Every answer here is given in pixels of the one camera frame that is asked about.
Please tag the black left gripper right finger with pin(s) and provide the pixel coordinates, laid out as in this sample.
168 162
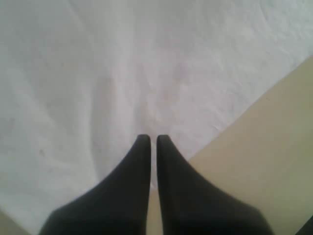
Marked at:
190 205

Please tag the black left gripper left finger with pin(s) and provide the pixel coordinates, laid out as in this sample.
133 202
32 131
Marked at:
118 205

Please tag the white t-shirt red print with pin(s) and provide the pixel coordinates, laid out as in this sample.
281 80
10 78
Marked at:
80 79

